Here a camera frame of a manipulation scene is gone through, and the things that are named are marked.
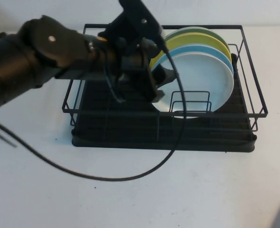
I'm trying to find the yellow plate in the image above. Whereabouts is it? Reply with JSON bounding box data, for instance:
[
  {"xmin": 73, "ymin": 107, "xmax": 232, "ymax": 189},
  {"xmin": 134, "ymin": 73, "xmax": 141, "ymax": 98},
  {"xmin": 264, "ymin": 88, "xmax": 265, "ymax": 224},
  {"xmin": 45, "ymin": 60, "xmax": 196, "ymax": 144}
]
[{"xmin": 149, "ymin": 33, "xmax": 232, "ymax": 72}]

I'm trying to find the green plate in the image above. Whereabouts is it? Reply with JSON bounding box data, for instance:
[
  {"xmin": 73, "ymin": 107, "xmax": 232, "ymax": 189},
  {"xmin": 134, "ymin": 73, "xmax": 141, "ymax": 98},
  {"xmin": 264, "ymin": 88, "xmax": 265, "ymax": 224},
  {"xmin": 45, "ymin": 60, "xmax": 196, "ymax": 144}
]
[{"xmin": 164, "ymin": 26, "xmax": 231, "ymax": 52}]

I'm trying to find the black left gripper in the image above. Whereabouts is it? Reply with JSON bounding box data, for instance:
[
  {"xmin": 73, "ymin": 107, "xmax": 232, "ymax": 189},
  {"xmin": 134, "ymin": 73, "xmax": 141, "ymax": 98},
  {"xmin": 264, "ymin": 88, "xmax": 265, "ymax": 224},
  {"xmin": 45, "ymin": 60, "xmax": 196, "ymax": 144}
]
[{"xmin": 98, "ymin": 20, "xmax": 179, "ymax": 103}]

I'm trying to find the thick black cable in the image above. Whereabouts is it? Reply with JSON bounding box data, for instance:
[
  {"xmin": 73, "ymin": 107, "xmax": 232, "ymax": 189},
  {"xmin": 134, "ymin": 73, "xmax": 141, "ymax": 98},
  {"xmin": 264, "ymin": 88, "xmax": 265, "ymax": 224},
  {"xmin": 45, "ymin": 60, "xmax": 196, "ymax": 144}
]
[{"xmin": 0, "ymin": 30, "xmax": 187, "ymax": 181}]

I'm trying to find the black plastic drip tray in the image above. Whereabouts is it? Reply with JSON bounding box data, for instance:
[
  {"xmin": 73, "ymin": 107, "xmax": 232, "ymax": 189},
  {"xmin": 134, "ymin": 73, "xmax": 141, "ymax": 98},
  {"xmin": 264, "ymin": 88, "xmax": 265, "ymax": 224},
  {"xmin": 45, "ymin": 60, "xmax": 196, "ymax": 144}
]
[{"xmin": 71, "ymin": 52, "xmax": 258, "ymax": 153}]

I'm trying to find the blue plate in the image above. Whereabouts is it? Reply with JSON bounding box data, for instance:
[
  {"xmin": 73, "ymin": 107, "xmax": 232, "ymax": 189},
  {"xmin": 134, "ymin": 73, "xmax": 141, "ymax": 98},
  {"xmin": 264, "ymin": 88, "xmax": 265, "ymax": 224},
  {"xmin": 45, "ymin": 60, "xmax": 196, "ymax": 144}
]
[{"xmin": 151, "ymin": 44, "xmax": 234, "ymax": 73}]

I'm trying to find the white plate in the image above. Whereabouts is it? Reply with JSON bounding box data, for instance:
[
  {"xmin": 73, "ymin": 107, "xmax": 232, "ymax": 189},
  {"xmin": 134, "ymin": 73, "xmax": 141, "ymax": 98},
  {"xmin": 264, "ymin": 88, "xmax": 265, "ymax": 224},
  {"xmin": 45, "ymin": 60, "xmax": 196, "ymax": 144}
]
[{"xmin": 151, "ymin": 52, "xmax": 235, "ymax": 119}]

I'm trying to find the black wire dish rack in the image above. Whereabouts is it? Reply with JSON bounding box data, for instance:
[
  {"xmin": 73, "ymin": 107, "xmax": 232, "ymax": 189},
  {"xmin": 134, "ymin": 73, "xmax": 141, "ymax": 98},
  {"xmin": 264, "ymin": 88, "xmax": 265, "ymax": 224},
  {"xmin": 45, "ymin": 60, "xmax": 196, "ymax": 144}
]
[{"xmin": 61, "ymin": 23, "xmax": 269, "ymax": 133}]

